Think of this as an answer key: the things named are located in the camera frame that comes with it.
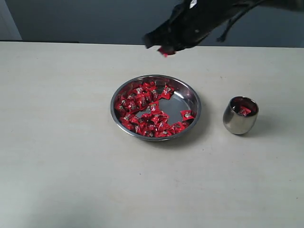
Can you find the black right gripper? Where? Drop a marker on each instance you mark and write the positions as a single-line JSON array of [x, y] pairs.
[[193, 20]]

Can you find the round steel plate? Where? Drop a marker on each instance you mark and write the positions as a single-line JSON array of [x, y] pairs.
[[184, 98]]

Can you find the pile of red candies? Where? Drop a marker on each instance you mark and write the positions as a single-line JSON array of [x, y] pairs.
[[139, 110]]

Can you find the steel cup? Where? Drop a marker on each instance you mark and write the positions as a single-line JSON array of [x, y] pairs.
[[237, 124]]

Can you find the red snack wrapper packet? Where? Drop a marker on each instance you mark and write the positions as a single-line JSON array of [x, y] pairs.
[[186, 115]]

